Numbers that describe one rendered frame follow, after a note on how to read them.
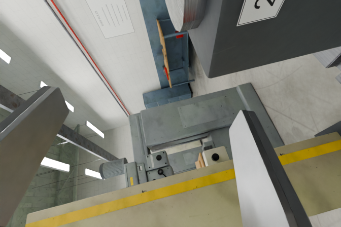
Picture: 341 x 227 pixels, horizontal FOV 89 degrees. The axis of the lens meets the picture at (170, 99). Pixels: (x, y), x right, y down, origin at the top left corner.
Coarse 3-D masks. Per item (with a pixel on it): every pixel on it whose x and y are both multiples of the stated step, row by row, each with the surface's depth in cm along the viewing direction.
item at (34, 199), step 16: (0, 112) 535; (64, 144) 783; (64, 160) 783; (48, 176) 662; (64, 176) 756; (32, 192) 578; (48, 192) 646; (64, 192) 732; (32, 208) 565; (16, 224) 501
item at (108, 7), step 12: (96, 0) 396; (108, 0) 402; (120, 0) 408; (96, 12) 418; (108, 12) 425; (120, 12) 432; (108, 24) 450; (120, 24) 458; (132, 24) 466; (108, 36) 479
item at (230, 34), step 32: (192, 0) 9; (224, 0) 8; (256, 0) 8; (288, 0) 9; (320, 0) 9; (192, 32) 14; (224, 32) 9; (256, 32) 10; (288, 32) 11; (320, 32) 11; (224, 64) 12; (256, 64) 13
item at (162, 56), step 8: (160, 32) 431; (176, 32) 487; (184, 32) 429; (160, 40) 502; (184, 40) 493; (160, 48) 476; (184, 48) 523; (160, 56) 540; (184, 56) 557; (184, 64) 585; (168, 72) 537; (168, 80) 601; (192, 80) 607
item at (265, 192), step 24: (240, 120) 9; (240, 144) 9; (264, 144) 8; (240, 168) 9; (264, 168) 7; (240, 192) 8; (264, 192) 7; (288, 192) 6; (264, 216) 6; (288, 216) 5
